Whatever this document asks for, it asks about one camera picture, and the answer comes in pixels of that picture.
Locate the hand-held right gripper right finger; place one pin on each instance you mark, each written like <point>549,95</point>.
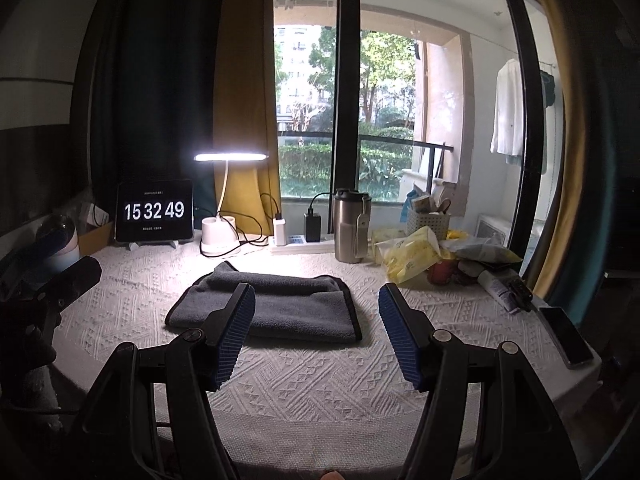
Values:
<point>400,340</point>

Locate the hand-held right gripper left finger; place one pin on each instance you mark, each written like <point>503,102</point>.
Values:
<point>234,337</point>

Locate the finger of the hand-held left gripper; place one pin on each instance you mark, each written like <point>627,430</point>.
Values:
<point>75,275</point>

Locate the grey towel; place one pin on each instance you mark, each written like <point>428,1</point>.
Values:
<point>300,305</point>

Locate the white and blue humidifier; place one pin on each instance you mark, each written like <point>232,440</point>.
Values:
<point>62,245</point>

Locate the cardboard box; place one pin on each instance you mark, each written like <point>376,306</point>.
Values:
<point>97,232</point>

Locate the white tablet stand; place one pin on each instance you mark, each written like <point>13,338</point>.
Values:
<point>134,245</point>

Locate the white textured tablecloth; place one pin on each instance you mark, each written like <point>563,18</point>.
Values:
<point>310,375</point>

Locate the yellow plastic packet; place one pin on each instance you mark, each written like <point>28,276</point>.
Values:
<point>407,255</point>

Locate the white desk lamp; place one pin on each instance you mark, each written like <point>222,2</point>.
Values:
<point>220,237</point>

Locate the black tablet clock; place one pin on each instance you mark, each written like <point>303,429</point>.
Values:
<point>154,211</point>

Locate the white tube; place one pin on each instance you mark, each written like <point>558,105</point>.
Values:
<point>492,287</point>

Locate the white power strip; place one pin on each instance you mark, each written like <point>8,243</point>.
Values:
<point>300,246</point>

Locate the white charger plug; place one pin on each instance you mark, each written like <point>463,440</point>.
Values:
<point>279,231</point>

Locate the grey plastic basket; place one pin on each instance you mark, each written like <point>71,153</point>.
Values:
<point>429,225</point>

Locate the grey and yellow bag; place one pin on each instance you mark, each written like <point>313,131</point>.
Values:
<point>480,250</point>

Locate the steel tumbler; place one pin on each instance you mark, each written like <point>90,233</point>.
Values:
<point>350,230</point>

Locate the black remote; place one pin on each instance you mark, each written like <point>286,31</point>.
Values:
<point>520,291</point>

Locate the black charger plug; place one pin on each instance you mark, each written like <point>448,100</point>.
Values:
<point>313,227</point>

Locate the blue packet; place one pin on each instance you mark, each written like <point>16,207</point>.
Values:
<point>412,205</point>

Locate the white outdoor appliance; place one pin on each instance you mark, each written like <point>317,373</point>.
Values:
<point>492,232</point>

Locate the smartphone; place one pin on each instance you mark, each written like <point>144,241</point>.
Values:
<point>567,336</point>

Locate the black balcony railing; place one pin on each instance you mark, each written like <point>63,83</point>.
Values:
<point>390,140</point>

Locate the dark green curtain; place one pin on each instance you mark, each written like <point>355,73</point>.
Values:
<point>160,85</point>

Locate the yellow curtain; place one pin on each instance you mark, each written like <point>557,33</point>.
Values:
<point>242,110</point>
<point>572,160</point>

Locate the white hanging shirt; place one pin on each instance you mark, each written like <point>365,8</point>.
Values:
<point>507,110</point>

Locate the green hanging garment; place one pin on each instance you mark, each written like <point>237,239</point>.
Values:
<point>549,89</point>

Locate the black window frame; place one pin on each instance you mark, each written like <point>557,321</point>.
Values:
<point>347,85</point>

